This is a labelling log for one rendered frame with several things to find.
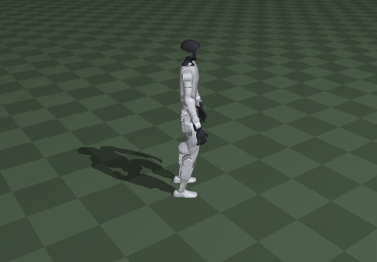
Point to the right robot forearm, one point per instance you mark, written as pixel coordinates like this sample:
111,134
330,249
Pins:
192,113

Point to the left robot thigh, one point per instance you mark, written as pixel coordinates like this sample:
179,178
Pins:
183,146

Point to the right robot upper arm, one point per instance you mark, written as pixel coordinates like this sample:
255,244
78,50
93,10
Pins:
187,79

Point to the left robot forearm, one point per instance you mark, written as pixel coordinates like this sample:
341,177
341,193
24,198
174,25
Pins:
197,99

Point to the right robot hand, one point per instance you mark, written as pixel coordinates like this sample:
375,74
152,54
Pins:
200,135

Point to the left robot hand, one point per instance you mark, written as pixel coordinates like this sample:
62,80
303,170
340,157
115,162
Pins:
202,113

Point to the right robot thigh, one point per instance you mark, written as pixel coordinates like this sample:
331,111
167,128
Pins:
193,148

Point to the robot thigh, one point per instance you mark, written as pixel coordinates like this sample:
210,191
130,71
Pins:
183,146
193,148

